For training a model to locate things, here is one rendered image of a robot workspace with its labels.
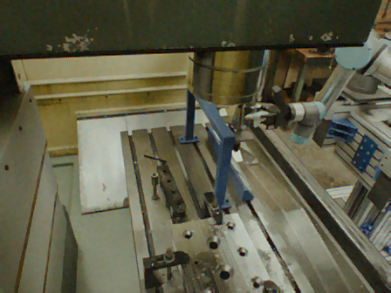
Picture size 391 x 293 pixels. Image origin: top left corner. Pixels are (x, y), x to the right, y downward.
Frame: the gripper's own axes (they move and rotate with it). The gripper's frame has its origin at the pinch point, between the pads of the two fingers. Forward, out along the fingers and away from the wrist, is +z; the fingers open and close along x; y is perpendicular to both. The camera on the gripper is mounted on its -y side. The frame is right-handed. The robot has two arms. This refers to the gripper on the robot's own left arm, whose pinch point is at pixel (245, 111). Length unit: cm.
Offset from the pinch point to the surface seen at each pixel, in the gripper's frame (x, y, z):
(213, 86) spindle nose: -43, -31, 31
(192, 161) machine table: 9.5, 30.0, 16.4
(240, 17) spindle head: -49, -44, 31
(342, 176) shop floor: 66, 115, -150
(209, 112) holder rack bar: -3.2, -2.5, 15.8
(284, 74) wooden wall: 216, 77, -163
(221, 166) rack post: -19.3, 9.4, 15.6
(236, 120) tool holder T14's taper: -14.0, -4.8, 10.1
